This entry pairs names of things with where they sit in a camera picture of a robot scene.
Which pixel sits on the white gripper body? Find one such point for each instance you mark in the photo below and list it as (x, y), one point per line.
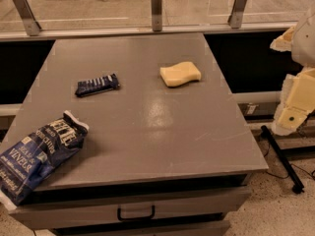
(305, 40)

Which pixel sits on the black drawer handle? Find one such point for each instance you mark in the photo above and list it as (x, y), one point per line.
(132, 214)

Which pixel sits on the right metal railing bracket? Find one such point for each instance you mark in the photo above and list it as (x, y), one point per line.
(236, 15)

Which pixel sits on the metal railing bracket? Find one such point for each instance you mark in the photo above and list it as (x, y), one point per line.
(156, 8)
(236, 15)
(32, 27)

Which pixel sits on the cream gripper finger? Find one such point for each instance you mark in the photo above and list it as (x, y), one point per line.
(283, 42)
(297, 102)

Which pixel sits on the dark blue snack bar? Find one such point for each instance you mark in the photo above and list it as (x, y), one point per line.
(97, 85)

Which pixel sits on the yellow sponge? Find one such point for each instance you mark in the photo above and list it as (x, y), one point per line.
(180, 74)

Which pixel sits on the blue chip bag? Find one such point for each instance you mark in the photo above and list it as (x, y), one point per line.
(31, 160)

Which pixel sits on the left metal railing bracket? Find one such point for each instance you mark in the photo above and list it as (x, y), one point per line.
(32, 27)

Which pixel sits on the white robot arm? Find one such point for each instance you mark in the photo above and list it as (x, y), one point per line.
(311, 10)

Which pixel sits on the black stand leg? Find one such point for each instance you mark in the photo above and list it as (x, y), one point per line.
(298, 187)

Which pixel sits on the middle metal railing bracket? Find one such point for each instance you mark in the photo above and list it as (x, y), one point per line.
(156, 8)

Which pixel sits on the grey top drawer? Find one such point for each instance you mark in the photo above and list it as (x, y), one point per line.
(103, 211)

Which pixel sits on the grey lower drawer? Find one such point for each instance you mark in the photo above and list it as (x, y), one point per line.
(213, 228)

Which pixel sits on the grey drawer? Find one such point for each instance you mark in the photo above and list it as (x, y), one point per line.
(103, 211)
(213, 228)

